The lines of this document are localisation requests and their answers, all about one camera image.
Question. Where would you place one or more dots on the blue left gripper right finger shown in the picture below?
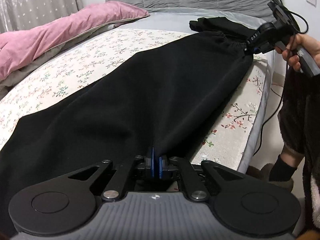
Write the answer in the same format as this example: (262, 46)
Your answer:
(161, 165)

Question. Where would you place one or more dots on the brown fuzzy slipper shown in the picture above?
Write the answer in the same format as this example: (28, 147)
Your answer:
(267, 175)

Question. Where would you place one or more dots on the grey star curtain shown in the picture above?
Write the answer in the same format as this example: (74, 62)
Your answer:
(27, 14)

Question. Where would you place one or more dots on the black pants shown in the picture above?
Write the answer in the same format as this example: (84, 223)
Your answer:
(164, 99)

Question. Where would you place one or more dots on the dark fuzzy robe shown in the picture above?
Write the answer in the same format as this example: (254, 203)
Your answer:
(299, 127)

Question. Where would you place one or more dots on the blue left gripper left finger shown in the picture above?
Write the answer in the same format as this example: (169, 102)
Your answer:
(151, 161)

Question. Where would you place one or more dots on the pink duvet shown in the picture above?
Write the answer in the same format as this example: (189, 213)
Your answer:
(20, 48)

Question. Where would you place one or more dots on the floral bed sheet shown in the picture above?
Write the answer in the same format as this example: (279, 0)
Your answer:
(74, 69)

